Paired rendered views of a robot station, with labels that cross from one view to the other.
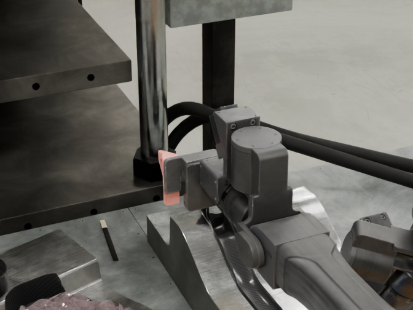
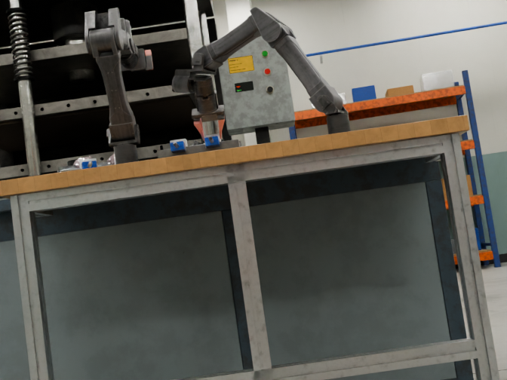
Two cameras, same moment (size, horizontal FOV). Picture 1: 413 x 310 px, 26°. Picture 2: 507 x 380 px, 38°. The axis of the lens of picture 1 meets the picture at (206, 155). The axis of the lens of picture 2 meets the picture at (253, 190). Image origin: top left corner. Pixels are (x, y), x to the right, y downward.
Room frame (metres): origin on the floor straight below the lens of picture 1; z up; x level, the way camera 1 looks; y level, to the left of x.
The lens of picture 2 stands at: (-1.04, -1.28, 0.53)
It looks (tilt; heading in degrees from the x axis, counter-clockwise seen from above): 5 degrees up; 24
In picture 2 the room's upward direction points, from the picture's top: 8 degrees counter-clockwise
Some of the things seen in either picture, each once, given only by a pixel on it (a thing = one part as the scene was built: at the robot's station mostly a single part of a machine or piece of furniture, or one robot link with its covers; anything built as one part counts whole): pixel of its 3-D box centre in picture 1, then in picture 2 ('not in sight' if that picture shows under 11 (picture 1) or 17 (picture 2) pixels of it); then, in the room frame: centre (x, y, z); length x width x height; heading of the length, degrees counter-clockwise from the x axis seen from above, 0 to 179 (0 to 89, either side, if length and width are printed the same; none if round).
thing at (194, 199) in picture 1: (231, 187); (127, 58); (0.94, -0.03, 1.20); 0.10 x 0.07 x 0.07; 114
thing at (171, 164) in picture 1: (182, 168); not in sight; (0.99, 0.03, 1.20); 0.09 x 0.07 x 0.07; 24
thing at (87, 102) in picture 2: not in sight; (89, 120); (1.86, 0.81, 1.26); 1.10 x 0.74 x 0.05; 113
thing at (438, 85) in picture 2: not in sight; (387, 179); (7.36, 0.75, 1.14); 2.06 x 0.65 x 2.27; 109
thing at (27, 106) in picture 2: not in sight; (32, 148); (1.43, 0.81, 1.10); 0.05 x 0.05 x 1.30
